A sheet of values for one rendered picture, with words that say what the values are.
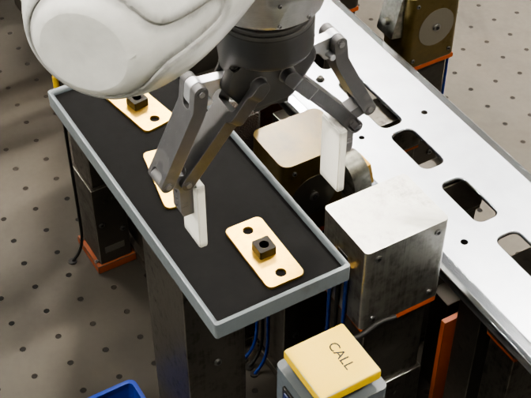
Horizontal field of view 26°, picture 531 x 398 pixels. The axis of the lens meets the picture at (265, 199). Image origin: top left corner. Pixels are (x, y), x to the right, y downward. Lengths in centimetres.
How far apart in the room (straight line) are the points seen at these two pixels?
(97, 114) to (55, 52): 57
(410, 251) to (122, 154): 30
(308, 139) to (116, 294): 47
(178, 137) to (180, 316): 35
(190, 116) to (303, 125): 44
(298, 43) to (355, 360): 28
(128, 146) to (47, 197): 64
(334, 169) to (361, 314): 23
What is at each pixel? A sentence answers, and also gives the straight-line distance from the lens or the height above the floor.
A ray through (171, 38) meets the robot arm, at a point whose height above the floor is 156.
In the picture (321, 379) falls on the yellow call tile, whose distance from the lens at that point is 96.
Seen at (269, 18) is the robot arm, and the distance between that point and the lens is 82.
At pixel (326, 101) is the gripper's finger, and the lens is 94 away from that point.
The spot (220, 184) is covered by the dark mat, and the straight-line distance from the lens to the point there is 111.
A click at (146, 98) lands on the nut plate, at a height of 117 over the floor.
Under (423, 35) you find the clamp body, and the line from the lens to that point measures 161.
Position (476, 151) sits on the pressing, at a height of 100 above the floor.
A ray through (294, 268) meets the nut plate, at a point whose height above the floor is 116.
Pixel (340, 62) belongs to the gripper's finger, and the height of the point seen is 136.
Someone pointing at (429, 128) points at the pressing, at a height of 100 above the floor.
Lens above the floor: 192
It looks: 44 degrees down
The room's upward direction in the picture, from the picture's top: straight up
